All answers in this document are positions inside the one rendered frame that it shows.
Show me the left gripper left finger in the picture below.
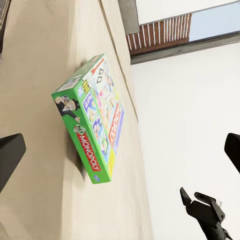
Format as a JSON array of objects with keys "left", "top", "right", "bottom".
[{"left": 0, "top": 133, "right": 26, "bottom": 193}]

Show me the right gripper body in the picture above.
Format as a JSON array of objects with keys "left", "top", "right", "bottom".
[{"left": 186, "top": 200, "right": 224, "bottom": 237}]

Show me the board game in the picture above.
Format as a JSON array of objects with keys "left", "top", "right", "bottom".
[{"left": 51, "top": 53, "right": 124, "bottom": 184}]

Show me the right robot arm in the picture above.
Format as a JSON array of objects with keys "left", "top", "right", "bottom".
[{"left": 180, "top": 187, "right": 234, "bottom": 240}]

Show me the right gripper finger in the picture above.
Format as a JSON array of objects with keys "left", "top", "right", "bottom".
[
  {"left": 207, "top": 197, "right": 226, "bottom": 223},
  {"left": 180, "top": 187, "right": 201, "bottom": 217}
]

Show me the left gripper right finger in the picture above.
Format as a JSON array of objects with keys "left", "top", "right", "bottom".
[{"left": 224, "top": 132, "right": 240, "bottom": 173}]

